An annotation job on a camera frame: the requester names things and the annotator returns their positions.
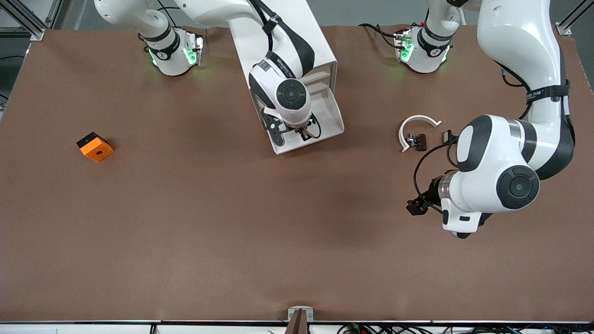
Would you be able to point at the orange and black switch box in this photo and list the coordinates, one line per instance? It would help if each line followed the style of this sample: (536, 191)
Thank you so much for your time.
(97, 150)

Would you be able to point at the aluminium frame profile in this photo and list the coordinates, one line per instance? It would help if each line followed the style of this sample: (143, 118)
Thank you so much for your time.
(564, 28)
(37, 33)

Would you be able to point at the white curved plastic part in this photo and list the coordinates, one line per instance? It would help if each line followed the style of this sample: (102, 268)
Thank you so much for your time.
(420, 117)

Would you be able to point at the small black contact block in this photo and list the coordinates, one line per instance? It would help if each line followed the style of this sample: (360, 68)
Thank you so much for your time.
(447, 136)

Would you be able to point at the small brown contact block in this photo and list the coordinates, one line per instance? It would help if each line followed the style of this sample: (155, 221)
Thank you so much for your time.
(421, 142)

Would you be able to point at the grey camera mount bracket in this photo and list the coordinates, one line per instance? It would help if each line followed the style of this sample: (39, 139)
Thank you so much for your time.
(293, 313)

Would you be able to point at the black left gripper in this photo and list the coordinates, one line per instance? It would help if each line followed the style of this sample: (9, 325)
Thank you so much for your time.
(432, 191)

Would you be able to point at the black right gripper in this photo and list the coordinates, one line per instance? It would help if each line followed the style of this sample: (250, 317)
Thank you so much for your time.
(302, 136)

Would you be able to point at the brown table cover sheet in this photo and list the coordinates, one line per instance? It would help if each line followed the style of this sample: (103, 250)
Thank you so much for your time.
(232, 232)

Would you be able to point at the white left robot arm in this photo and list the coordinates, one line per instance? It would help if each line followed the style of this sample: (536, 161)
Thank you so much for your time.
(487, 162)

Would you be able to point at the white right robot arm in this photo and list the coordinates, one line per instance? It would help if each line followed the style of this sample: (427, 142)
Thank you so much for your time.
(222, 11)

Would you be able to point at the white table edge rail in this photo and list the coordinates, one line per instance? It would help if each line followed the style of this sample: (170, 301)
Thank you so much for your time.
(93, 329)

